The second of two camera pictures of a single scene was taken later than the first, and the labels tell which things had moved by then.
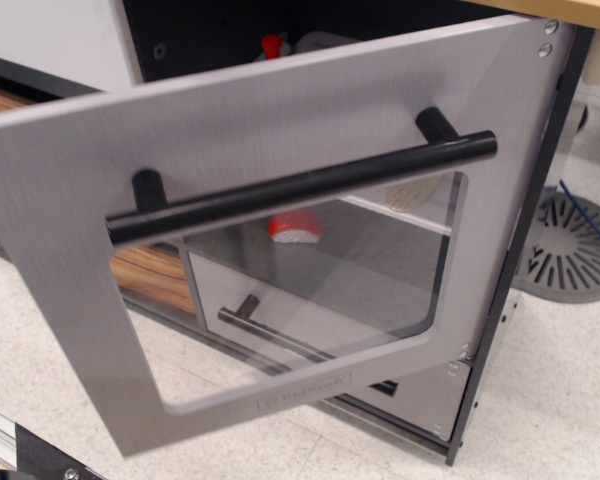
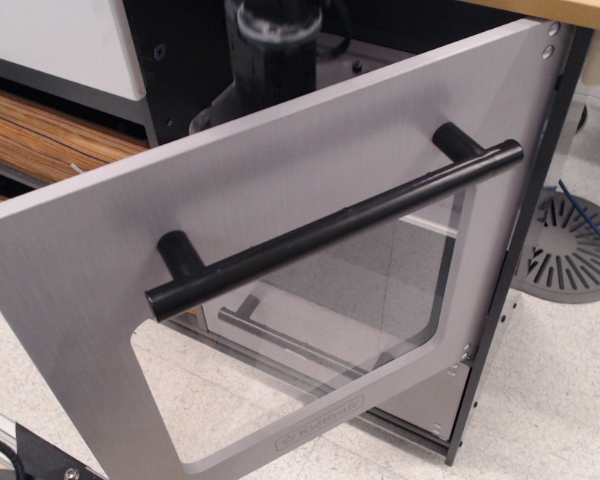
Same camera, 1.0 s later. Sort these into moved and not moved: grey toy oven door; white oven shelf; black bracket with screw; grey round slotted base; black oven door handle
Moved: black oven door handle; grey toy oven door
Not moved: black bracket with screw; grey round slotted base; white oven shelf
